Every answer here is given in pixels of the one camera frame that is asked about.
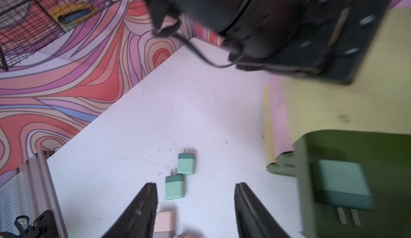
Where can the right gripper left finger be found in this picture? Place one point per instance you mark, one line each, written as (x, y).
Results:
(138, 220)

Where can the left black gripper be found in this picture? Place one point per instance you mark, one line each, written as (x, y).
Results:
(316, 39)

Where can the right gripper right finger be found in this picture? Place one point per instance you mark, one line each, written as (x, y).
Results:
(253, 219)

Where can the green plug three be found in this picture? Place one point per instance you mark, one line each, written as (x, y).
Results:
(174, 186)

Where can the green plug one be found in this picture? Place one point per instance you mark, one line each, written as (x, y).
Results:
(186, 162)

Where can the yellow green drawer cabinet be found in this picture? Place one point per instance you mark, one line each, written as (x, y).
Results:
(378, 100)

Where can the green plug two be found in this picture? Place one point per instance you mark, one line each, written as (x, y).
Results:
(342, 185)

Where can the green top drawer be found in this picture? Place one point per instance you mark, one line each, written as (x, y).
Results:
(386, 162)

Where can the pink plug one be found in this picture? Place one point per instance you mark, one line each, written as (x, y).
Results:
(165, 224)

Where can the pink plug two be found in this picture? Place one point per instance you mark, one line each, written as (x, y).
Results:
(187, 235)

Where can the yellow item in left basket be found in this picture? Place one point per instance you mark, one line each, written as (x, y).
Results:
(70, 15)

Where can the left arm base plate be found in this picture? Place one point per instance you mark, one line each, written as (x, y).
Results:
(43, 227)

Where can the left black wire basket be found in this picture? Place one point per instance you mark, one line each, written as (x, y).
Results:
(27, 26)

